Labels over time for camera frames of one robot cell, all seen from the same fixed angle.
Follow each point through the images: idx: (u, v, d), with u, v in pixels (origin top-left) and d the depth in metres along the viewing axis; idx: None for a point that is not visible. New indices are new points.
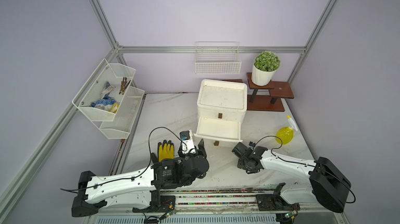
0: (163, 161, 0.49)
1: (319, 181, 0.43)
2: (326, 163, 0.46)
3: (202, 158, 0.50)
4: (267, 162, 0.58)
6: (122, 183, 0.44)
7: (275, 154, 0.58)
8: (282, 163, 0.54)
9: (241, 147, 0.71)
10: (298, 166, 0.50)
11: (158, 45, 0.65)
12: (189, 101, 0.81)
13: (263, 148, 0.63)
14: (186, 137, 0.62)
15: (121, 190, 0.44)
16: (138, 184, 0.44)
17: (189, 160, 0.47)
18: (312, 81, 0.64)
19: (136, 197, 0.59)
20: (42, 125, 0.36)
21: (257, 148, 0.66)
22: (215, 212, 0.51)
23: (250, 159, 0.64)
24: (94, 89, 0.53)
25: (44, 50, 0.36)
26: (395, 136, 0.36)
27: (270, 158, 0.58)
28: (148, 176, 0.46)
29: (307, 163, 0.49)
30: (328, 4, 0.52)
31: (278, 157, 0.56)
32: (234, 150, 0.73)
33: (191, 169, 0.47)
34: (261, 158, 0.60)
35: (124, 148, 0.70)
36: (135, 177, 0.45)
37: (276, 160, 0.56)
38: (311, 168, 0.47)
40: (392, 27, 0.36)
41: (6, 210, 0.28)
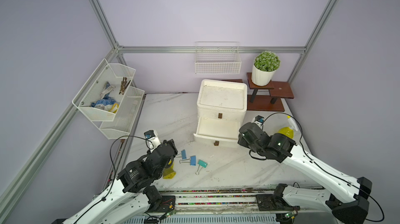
0: (127, 166, 0.48)
1: (365, 209, 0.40)
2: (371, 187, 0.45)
3: (165, 144, 0.54)
4: (298, 163, 0.46)
6: (96, 208, 0.43)
7: (310, 157, 0.46)
8: (319, 171, 0.44)
9: (257, 131, 0.54)
10: (339, 182, 0.42)
11: (158, 45, 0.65)
12: (189, 101, 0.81)
13: (289, 140, 0.50)
14: (151, 135, 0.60)
15: (101, 213, 0.44)
16: (112, 199, 0.44)
17: (154, 151, 0.50)
18: (313, 81, 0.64)
19: (129, 206, 0.59)
20: (42, 124, 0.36)
21: (281, 137, 0.51)
22: (215, 212, 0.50)
23: (268, 149, 0.50)
24: (94, 89, 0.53)
25: (44, 50, 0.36)
26: (395, 136, 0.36)
27: (302, 160, 0.46)
28: (117, 187, 0.45)
29: (351, 183, 0.42)
30: (328, 4, 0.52)
31: (314, 162, 0.45)
32: (246, 132, 0.55)
33: (160, 157, 0.50)
34: (289, 154, 0.47)
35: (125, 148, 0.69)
36: (104, 196, 0.44)
37: (311, 164, 0.45)
38: (355, 189, 0.41)
40: (391, 27, 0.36)
41: (6, 210, 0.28)
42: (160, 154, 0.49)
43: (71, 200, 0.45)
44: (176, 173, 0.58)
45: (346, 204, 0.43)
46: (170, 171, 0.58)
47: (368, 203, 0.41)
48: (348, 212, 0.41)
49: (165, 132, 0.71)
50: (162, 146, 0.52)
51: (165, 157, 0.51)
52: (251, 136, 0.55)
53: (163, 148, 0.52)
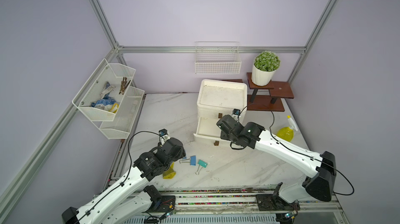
0: (142, 156, 0.52)
1: (325, 177, 0.40)
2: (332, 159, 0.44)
3: (175, 138, 0.59)
4: (265, 145, 0.50)
6: (113, 194, 0.44)
7: (276, 138, 0.50)
8: (285, 150, 0.47)
9: (230, 122, 0.58)
10: (303, 158, 0.45)
11: (158, 45, 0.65)
12: (189, 101, 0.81)
13: (260, 128, 0.54)
14: (165, 133, 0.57)
15: (117, 201, 0.45)
16: (130, 184, 0.46)
17: (166, 142, 0.55)
18: (313, 81, 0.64)
19: (134, 203, 0.59)
20: (42, 124, 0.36)
21: (252, 125, 0.55)
22: (215, 212, 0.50)
23: (240, 137, 0.54)
24: (94, 89, 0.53)
25: (43, 50, 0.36)
26: (394, 136, 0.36)
27: (269, 142, 0.50)
28: (135, 172, 0.48)
29: (314, 157, 0.45)
30: (328, 4, 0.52)
31: (280, 142, 0.49)
32: (221, 124, 0.60)
33: (172, 147, 0.55)
34: (258, 139, 0.51)
35: (124, 148, 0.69)
36: (123, 182, 0.46)
37: (276, 145, 0.49)
38: (318, 162, 0.44)
40: (391, 27, 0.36)
41: (6, 209, 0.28)
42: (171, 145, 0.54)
43: (71, 200, 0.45)
44: (176, 173, 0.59)
45: (312, 178, 0.43)
46: (170, 171, 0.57)
47: (328, 173, 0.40)
48: (315, 187, 0.44)
49: None
50: (172, 138, 0.58)
51: (176, 148, 0.57)
52: (225, 126, 0.60)
53: (174, 140, 0.57)
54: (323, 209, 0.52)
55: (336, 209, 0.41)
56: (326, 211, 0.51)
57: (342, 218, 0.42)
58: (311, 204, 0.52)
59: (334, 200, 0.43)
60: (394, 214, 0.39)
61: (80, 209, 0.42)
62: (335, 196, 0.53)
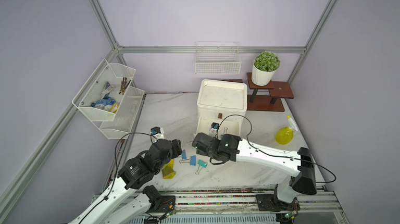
0: (127, 163, 0.48)
1: (308, 176, 0.41)
2: (307, 154, 0.45)
3: (163, 139, 0.54)
4: (245, 156, 0.48)
6: (99, 208, 0.42)
7: (255, 147, 0.49)
8: (265, 157, 0.46)
9: (205, 140, 0.55)
10: (284, 160, 0.45)
11: (158, 45, 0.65)
12: (189, 101, 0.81)
13: (236, 138, 0.52)
14: (158, 131, 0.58)
15: (105, 213, 0.43)
16: (114, 197, 0.43)
17: (153, 145, 0.49)
18: (313, 81, 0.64)
19: (132, 207, 0.59)
20: (41, 124, 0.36)
21: (228, 138, 0.52)
22: (215, 212, 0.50)
23: (219, 154, 0.51)
24: (94, 89, 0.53)
25: (43, 50, 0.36)
26: (395, 136, 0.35)
27: (249, 152, 0.48)
28: (119, 184, 0.45)
29: (293, 157, 0.45)
30: (328, 4, 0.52)
31: (259, 149, 0.48)
32: (197, 145, 0.56)
33: (159, 150, 0.50)
34: (237, 152, 0.49)
35: (124, 148, 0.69)
36: (107, 195, 0.44)
37: (257, 153, 0.48)
38: (298, 162, 0.44)
40: (391, 27, 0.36)
41: (6, 210, 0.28)
42: (158, 148, 0.49)
43: (71, 200, 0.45)
44: (177, 173, 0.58)
45: (297, 178, 0.43)
46: (170, 171, 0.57)
47: (310, 171, 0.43)
48: (301, 185, 0.45)
49: (165, 132, 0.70)
50: (160, 140, 0.53)
51: (164, 151, 0.51)
52: (202, 146, 0.56)
53: (162, 142, 0.52)
54: (323, 209, 0.51)
55: (336, 209, 0.41)
56: (327, 212, 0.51)
57: (342, 218, 0.42)
58: (311, 204, 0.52)
59: (334, 199, 0.43)
60: (394, 214, 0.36)
61: None
62: (335, 196, 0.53)
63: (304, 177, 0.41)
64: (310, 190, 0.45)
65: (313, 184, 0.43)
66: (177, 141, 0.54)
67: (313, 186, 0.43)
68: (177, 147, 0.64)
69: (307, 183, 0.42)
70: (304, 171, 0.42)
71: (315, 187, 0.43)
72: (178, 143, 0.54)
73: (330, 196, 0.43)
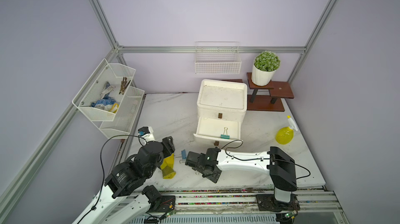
0: (114, 170, 0.45)
1: (276, 173, 0.44)
2: (277, 152, 0.48)
3: (153, 142, 0.50)
4: (224, 164, 0.54)
6: (87, 218, 0.41)
7: (230, 154, 0.54)
8: (240, 163, 0.51)
9: (192, 157, 0.63)
10: (255, 162, 0.49)
11: (158, 45, 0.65)
12: (189, 101, 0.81)
13: (216, 151, 0.58)
14: (145, 131, 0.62)
15: (97, 221, 0.42)
16: (102, 207, 0.41)
17: (141, 150, 0.46)
18: (312, 81, 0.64)
19: (130, 208, 0.59)
20: (41, 124, 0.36)
21: (209, 152, 0.59)
22: (215, 212, 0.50)
23: (205, 166, 0.57)
24: (94, 89, 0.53)
25: (44, 50, 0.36)
26: (395, 136, 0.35)
27: (226, 160, 0.54)
28: (106, 194, 0.42)
29: (262, 157, 0.49)
30: (328, 4, 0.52)
31: (234, 157, 0.53)
32: (187, 162, 0.65)
33: (147, 155, 0.46)
34: (216, 163, 0.55)
35: (124, 148, 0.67)
36: (95, 204, 0.42)
37: (232, 160, 0.53)
38: (266, 161, 0.47)
40: (391, 27, 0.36)
41: (6, 210, 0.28)
42: (147, 152, 0.45)
43: (72, 200, 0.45)
44: (177, 173, 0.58)
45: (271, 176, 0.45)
46: (170, 171, 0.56)
47: (278, 168, 0.45)
48: (277, 181, 0.47)
49: (165, 132, 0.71)
50: (149, 144, 0.48)
51: (153, 154, 0.48)
52: (191, 162, 0.64)
53: (151, 146, 0.48)
54: (323, 209, 0.51)
55: (336, 209, 0.41)
56: (327, 212, 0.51)
57: (342, 218, 0.42)
58: (311, 204, 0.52)
59: (334, 199, 0.43)
60: (394, 214, 0.39)
61: None
62: (335, 196, 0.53)
63: (272, 174, 0.44)
64: (289, 186, 0.47)
65: (284, 179, 0.45)
66: (168, 137, 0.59)
67: (285, 181, 0.45)
68: (169, 144, 0.61)
69: (278, 178, 0.45)
70: (273, 169, 0.45)
71: (290, 182, 0.46)
72: (169, 139, 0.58)
73: (330, 196, 0.43)
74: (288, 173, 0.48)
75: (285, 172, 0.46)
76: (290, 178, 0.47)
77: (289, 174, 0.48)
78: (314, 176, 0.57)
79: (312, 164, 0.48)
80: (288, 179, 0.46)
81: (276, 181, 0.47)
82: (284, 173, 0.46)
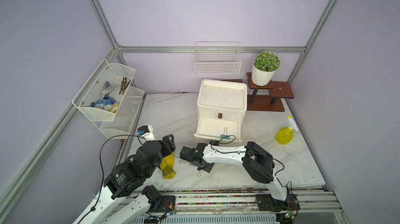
0: (113, 171, 0.45)
1: (248, 165, 0.49)
2: (253, 146, 0.53)
3: (151, 142, 0.49)
4: (208, 157, 0.61)
6: (86, 219, 0.41)
7: (214, 148, 0.61)
8: (221, 156, 0.58)
9: (185, 150, 0.71)
10: (233, 154, 0.55)
11: (158, 45, 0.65)
12: (189, 101, 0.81)
13: (203, 145, 0.65)
14: (145, 130, 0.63)
15: (97, 221, 0.42)
16: (102, 208, 0.41)
17: (140, 150, 0.45)
18: (313, 81, 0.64)
19: (130, 209, 0.59)
20: (41, 124, 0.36)
21: (198, 146, 0.67)
22: (215, 212, 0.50)
23: (194, 158, 0.64)
24: (94, 89, 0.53)
25: (43, 50, 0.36)
26: (395, 136, 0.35)
27: (210, 153, 0.61)
28: (105, 195, 0.42)
29: (239, 150, 0.54)
30: (328, 4, 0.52)
31: (216, 150, 0.60)
32: (180, 156, 0.73)
33: (145, 156, 0.46)
34: (202, 156, 0.62)
35: (124, 148, 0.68)
36: (94, 206, 0.42)
37: (215, 153, 0.59)
38: (242, 154, 0.53)
40: (391, 27, 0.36)
41: (7, 209, 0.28)
42: (145, 153, 0.45)
43: (72, 200, 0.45)
44: (177, 173, 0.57)
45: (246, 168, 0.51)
46: (170, 171, 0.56)
47: (250, 160, 0.50)
48: (252, 173, 0.52)
49: (165, 132, 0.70)
50: (147, 144, 0.47)
51: (151, 155, 0.47)
52: (184, 156, 0.73)
53: (149, 147, 0.47)
54: (323, 209, 0.51)
55: (336, 209, 0.41)
56: (326, 212, 0.50)
57: (342, 218, 0.42)
58: (311, 204, 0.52)
59: (334, 199, 0.43)
60: (394, 214, 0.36)
61: None
62: (335, 196, 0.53)
63: (245, 165, 0.49)
64: (264, 178, 0.51)
65: (254, 169, 0.50)
66: (169, 136, 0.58)
67: (257, 171, 0.50)
68: (169, 143, 0.60)
69: (252, 170, 0.50)
70: (247, 161, 0.50)
71: (263, 174, 0.51)
72: (170, 138, 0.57)
73: (330, 196, 0.43)
74: (262, 165, 0.53)
75: (258, 164, 0.51)
76: (264, 170, 0.52)
77: (264, 166, 0.53)
78: (314, 176, 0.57)
79: (311, 164, 0.48)
80: (261, 172, 0.50)
81: (250, 173, 0.52)
82: (258, 165, 0.51)
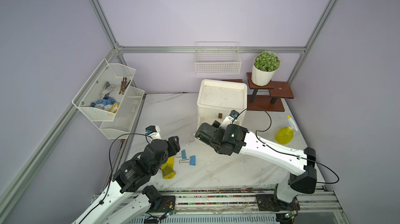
0: (122, 167, 0.47)
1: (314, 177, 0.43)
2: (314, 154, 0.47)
3: (159, 140, 0.51)
4: (253, 149, 0.46)
6: (94, 212, 0.42)
7: (263, 141, 0.47)
8: (272, 152, 0.45)
9: (208, 130, 0.52)
10: (290, 158, 0.44)
11: (158, 46, 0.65)
12: (189, 101, 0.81)
13: (241, 131, 0.49)
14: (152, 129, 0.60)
15: (103, 216, 0.43)
16: (110, 201, 0.43)
17: (147, 147, 0.48)
18: (312, 81, 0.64)
19: (131, 208, 0.58)
20: (41, 124, 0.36)
21: (233, 128, 0.49)
22: (215, 212, 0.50)
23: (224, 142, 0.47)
24: (94, 89, 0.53)
25: (43, 50, 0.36)
26: (394, 136, 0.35)
27: (255, 146, 0.46)
28: (114, 189, 0.44)
29: (299, 156, 0.44)
30: (328, 4, 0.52)
31: (266, 145, 0.46)
32: (201, 133, 0.53)
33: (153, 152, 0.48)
34: (242, 145, 0.46)
35: (124, 148, 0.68)
36: (102, 199, 0.43)
37: (263, 148, 0.45)
38: (303, 161, 0.43)
40: (391, 26, 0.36)
41: (6, 210, 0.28)
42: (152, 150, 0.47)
43: (72, 200, 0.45)
44: (177, 173, 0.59)
45: (300, 177, 0.43)
46: (170, 171, 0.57)
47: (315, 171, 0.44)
48: (303, 184, 0.44)
49: (165, 132, 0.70)
50: (154, 142, 0.50)
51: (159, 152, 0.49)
52: (205, 135, 0.53)
53: (157, 144, 0.50)
54: (323, 209, 0.51)
55: (336, 209, 0.41)
56: (326, 212, 0.50)
57: (342, 218, 0.42)
58: (311, 204, 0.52)
59: (334, 199, 0.43)
60: (394, 215, 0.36)
61: None
62: (335, 196, 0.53)
63: (309, 176, 0.41)
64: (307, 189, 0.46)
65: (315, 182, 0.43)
66: (174, 137, 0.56)
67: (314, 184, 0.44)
68: (174, 144, 0.63)
69: (309, 181, 0.42)
70: (311, 172, 0.41)
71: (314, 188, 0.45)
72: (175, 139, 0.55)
73: (330, 196, 0.43)
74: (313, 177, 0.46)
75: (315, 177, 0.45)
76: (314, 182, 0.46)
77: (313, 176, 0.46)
78: None
79: None
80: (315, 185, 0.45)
81: (302, 183, 0.44)
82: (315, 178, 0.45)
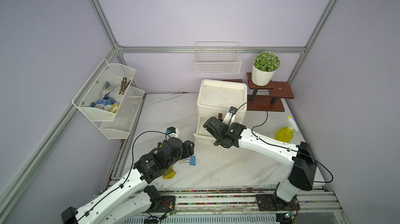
0: (142, 158, 0.52)
1: (301, 166, 0.43)
2: (307, 148, 0.46)
3: (174, 138, 0.57)
4: (246, 141, 0.54)
6: (112, 195, 0.45)
7: (257, 135, 0.54)
8: (262, 145, 0.51)
9: (215, 123, 0.62)
10: (280, 150, 0.48)
11: (158, 46, 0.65)
12: (189, 101, 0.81)
13: (241, 127, 0.57)
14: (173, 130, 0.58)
15: (120, 201, 0.46)
16: (130, 186, 0.47)
17: (165, 142, 0.53)
18: (312, 81, 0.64)
19: (133, 203, 0.59)
20: (41, 124, 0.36)
21: (234, 124, 0.59)
22: (215, 212, 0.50)
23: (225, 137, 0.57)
24: (94, 89, 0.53)
25: (42, 50, 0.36)
26: (394, 136, 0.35)
27: (250, 138, 0.53)
28: (136, 175, 0.48)
29: (289, 148, 0.48)
30: (328, 4, 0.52)
31: (259, 138, 0.53)
32: (207, 125, 0.63)
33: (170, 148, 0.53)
34: (239, 137, 0.55)
35: (125, 148, 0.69)
36: (122, 183, 0.47)
37: (257, 141, 0.52)
38: (294, 153, 0.46)
40: (391, 26, 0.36)
41: (7, 209, 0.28)
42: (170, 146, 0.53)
43: (71, 200, 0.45)
44: (177, 173, 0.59)
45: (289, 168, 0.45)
46: (170, 171, 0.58)
47: (303, 162, 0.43)
48: (295, 176, 0.46)
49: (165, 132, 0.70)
50: (172, 138, 0.56)
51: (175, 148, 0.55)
52: (212, 127, 0.63)
53: (172, 140, 0.55)
54: (323, 209, 0.51)
55: (336, 209, 0.41)
56: (326, 212, 0.50)
57: (342, 218, 0.42)
58: (311, 204, 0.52)
59: (334, 199, 0.43)
60: (394, 214, 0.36)
61: (78, 210, 0.42)
62: (335, 196, 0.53)
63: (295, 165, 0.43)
64: (305, 186, 0.46)
65: (306, 174, 0.44)
66: (189, 141, 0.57)
67: (307, 177, 0.45)
68: (189, 147, 0.67)
69: (300, 173, 0.44)
70: (298, 161, 0.44)
71: (310, 182, 0.46)
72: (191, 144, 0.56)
73: (330, 196, 0.43)
74: (311, 172, 0.47)
75: (310, 171, 0.48)
76: (312, 177, 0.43)
77: (311, 171, 0.48)
78: None
79: None
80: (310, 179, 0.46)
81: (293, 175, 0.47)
82: (309, 171, 0.47)
